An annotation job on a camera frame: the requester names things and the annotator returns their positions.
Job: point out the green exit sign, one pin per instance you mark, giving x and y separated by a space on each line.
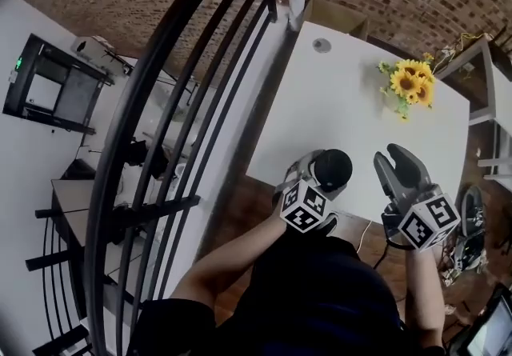
18 63

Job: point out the person's dark shoe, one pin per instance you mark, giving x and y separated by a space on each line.
329 223

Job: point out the cardboard box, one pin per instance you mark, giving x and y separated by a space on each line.
332 16

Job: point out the white box with black mark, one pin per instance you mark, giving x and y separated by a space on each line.
88 46

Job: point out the black framed tablet screen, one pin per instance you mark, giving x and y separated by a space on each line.
490 334

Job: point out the black round ball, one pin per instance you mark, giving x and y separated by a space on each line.
332 168

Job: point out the person's blue clothing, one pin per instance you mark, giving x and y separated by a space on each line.
312 306

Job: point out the person's left forearm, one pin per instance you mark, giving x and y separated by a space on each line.
232 262

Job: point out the grey table grommet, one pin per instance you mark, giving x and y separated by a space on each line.
322 45

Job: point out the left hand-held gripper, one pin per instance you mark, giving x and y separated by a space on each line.
304 208

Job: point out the white side table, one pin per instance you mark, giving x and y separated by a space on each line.
490 78

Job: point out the black office chair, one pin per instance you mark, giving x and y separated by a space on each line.
148 158

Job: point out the sunflowers in white pot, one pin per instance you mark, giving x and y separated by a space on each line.
408 82

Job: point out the black metal railing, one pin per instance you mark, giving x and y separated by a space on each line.
105 170

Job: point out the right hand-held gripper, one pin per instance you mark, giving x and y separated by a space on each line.
428 222

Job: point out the person's right forearm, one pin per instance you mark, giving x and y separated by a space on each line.
426 298

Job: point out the black framed glass door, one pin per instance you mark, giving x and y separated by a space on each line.
76 94

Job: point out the grey desk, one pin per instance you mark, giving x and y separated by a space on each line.
72 210

